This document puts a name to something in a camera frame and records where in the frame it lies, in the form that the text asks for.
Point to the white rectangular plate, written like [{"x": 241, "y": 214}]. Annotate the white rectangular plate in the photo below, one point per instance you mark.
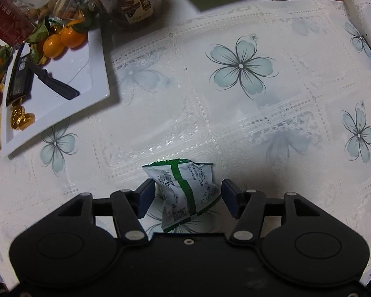
[{"x": 80, "y": 74}]

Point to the red snack packet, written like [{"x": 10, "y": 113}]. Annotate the red snack packet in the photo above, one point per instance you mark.
[{"x": 7, "y": 21}]

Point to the gold wrapped candy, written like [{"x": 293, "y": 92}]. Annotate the gold wrapped candy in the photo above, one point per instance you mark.
[
  {"x": 27, "y": 122},
  {"x": 17, "y": 117}
]

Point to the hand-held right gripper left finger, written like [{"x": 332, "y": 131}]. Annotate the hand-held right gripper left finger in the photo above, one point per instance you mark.
[{"x": 147, "y": 198}]

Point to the clear glass jar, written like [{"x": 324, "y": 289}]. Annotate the clear glass jar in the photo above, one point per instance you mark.
[{"x": 68, "y": 4}]

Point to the white green-edged snack packet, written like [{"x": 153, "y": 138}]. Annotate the white green-edged snack packet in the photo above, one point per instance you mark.
[{"x": 179, "y": 191}]

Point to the orange with leaves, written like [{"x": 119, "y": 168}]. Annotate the orange with leaves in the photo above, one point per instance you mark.
[
  {"x": 53, "y": 45},
  {"x": 72, "y": 37}
]

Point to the black snack bar packet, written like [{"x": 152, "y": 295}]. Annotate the black snack bar packet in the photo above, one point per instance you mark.
[{"x": 18, "y": 77}]

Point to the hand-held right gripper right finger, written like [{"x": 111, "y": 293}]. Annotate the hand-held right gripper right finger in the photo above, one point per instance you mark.
[{"x": 230, "y": 201}]

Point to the white floral tablecloth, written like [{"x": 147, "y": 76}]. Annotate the white floral tablecloth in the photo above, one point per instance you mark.
[{"x": 204, "y": 114}]

